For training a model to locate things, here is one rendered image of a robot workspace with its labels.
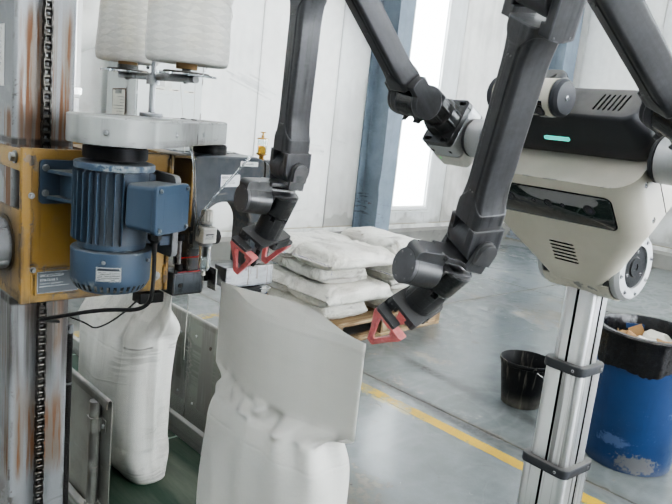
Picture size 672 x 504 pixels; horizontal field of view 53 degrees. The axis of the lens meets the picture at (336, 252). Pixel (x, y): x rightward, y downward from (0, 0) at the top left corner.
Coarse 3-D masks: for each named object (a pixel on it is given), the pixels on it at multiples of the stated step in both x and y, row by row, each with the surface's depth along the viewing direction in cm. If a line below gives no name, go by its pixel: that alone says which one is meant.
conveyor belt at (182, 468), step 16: (176, 448) 216; (192, 448) 217; (176, 464) 206; (192, 464) 207; (112, 480) 194; (128, 480) 195; (160, 480) 197; (176, 480) 198; (192, 480) 199; (112, 496) 186; (128, 496) 187; (144, 496) 188; (160, 496) 189; (176, 496) 190; (192, 496) 190
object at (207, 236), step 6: (210, 210) 156; (204, 216) 155; (210, 216) 155; (204, 222) 155; (210, 222) 156; (204, 228) 155; (210, 228) 156; (216, 228) 157; (198, 234) 156; (204, 234) 155; (210, 234) 156; (216, 234) 157; (198, 240) 156; (204, 240) 155; (210, 240) 156; (192, 246) 158; (198, 246) 159; (204, 246) 156; (210, 246) 157
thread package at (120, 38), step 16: (112, 0) 147; (128, 0) 147; (144, 0) 148; (112, 16) 147; (128, 16) 147; (144, 16) 149; (112, 32) 147; (128, 32) 147; (144, 32) 149; (96, 48) 150; (112, 48) 148; (128, 48) 148; (144, 48) 150; (144, 64) 158
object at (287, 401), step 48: (240, 288) 158; (240, 336) 152; (288, 336) 137; (336, 336) 132; (240, 384) 151; (288, 384) 139; (336, 384) 133; (240, 432) 146; (288, 432) 137; (336, 432) 134; (240, 480) 145; (288, 480) 136; (336, 480) 139
